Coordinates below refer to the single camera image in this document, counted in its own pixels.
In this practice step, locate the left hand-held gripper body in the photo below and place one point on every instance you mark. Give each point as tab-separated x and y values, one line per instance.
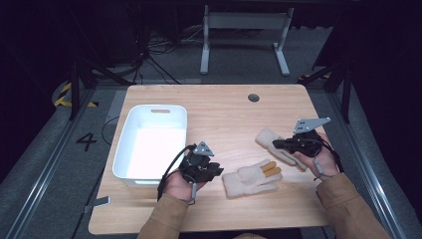
197	162

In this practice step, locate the yellow black hazard tape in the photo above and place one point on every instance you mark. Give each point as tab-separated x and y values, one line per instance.
63	94

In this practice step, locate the round grey table grommet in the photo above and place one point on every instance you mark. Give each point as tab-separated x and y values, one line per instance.
253	98

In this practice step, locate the black metal stand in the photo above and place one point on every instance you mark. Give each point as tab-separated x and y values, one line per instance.
74	89
346	93

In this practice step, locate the person's left hand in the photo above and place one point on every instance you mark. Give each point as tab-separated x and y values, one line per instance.
179	187

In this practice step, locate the person's right hand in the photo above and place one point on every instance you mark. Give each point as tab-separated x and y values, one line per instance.
326	162

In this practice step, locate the metal floor rail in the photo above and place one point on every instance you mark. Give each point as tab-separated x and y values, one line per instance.
365	166
49	166

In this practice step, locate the plain cream glove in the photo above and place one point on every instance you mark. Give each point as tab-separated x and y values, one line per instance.
268	139

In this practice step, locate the grey metal desk frame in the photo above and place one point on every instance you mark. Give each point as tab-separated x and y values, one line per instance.
245	20

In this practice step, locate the cream glove with tan fingers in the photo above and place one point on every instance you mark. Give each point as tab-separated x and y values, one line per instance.
247	181

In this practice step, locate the white plastic bin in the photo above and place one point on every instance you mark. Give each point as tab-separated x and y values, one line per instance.
156	149

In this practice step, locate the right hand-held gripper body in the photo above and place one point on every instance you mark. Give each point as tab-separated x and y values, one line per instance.
307	144

